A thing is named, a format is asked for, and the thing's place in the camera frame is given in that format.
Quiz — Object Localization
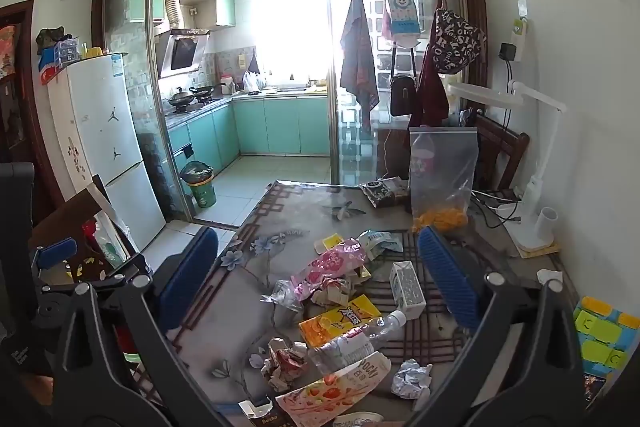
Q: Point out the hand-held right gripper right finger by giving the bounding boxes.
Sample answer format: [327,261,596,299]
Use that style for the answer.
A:
[405,226,593,427]

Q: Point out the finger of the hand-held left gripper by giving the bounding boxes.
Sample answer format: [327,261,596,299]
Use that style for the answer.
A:
[30,238,152,294]

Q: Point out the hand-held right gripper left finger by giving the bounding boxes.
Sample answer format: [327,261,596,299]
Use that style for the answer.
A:
[50,226,236,427]

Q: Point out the white milk carton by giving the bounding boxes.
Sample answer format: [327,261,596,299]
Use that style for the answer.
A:
[389,260,427,321]

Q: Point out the brown white paper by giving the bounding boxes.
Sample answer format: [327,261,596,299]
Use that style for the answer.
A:
[310,274,358,308]

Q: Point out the pink snack wrapper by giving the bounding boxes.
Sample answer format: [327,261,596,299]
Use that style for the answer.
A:
[291,238,368,303]

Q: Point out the yellow snack box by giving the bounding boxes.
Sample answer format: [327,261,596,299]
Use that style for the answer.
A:
[298,294,386,348]

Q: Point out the red white wrapper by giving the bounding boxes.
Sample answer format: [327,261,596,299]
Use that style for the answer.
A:
[260,338,311,393]

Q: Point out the dark brown box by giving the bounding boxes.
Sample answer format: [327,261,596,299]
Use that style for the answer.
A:
[238,398,286,427]

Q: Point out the crumpled pale blue wrapper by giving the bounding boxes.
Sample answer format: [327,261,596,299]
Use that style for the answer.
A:
[357,229,403,260]

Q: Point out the dark wooden cabinet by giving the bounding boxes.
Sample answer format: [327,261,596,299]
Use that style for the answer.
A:
[0,0,56,228]

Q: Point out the green kitchen waste bin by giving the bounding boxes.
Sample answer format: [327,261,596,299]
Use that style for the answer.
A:
[180,161,217,208]

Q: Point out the crumpled clear plastic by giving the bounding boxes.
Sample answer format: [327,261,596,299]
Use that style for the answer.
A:
[260,279,306,314]

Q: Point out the clear zip bag with snacks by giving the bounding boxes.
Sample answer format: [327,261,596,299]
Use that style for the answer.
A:
[409,127,480,233]

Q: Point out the black snack packet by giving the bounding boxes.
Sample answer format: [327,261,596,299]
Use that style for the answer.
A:
[361,177,411,208]

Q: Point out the crumpled silver white foil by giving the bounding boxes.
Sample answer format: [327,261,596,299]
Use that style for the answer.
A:
[391,358,433,400]

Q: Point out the white desk lamp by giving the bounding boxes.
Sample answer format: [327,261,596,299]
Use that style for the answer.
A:
[447,79,568,253]

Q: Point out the white refrigerator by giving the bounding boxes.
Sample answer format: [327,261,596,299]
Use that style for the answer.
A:
[47,53,167,253]

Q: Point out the clear plastic bottle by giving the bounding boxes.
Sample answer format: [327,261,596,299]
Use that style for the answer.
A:
[307,309,407,370]

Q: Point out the small yellow packet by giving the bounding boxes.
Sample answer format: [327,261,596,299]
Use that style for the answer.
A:
[314,233,346,254]

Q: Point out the plain wooden chair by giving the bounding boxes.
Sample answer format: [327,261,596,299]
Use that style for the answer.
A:
[460,109,531,192]

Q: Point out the blue box with green blocks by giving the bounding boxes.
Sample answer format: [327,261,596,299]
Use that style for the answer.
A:
[572,297,640,375]

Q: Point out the teal lower kitchen cabinets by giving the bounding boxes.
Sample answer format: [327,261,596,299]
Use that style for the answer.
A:
[167,94,332,172]

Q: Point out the pink strawberry snack box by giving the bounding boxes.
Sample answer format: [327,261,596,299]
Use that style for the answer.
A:
[275,353,392,427]

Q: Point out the clear plastic drawer box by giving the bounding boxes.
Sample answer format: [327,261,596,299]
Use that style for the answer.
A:
[54,38,81,68]

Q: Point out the black wok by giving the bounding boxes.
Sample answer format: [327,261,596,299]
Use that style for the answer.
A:
[167,89,199,108]

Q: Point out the dark red garment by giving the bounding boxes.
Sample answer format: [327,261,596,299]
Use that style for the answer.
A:
[407,0,451,128]

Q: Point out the black handbag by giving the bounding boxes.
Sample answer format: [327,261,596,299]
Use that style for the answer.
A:
[390,74,417,118]

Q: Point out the black range hood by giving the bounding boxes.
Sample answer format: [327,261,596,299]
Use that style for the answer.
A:
[157,29,211,80]

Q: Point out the black letter-print bag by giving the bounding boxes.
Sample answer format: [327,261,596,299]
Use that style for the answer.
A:
[432,8,488,75]

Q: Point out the plaid hanging towel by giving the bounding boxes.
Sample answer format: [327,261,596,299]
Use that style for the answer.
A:
[340,0,381,135]

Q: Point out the carton-shaped blue white bag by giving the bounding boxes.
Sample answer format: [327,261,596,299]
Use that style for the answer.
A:
[382,0,422,38]

